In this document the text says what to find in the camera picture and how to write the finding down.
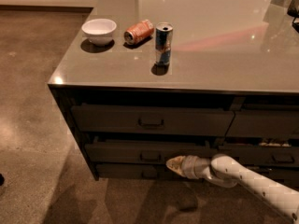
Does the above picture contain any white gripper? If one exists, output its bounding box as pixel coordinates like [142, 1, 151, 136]
[166, 156, 213, 179]

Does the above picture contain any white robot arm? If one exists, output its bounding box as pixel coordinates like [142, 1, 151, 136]
[166, 154, 299, 224]

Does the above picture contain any dark cabinet with grey top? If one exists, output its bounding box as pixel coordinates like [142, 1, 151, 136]
[49, 0, 299, 178]

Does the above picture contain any blue silver energy drink can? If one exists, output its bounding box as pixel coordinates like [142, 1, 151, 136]
[155, 22, 173, 66]

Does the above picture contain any orange soda can lying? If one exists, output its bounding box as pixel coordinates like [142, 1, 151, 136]
[124, 20, 154, 45]

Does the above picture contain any white ceramic bowl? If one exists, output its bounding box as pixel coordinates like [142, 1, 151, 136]
[81, 19, 117, 46]

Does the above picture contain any dark object on floor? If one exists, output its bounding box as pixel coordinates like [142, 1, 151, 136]
[0, 174, 5, 186]

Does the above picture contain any dark object on countertop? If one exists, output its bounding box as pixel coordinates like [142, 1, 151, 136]
[287, 0, 299, 33]

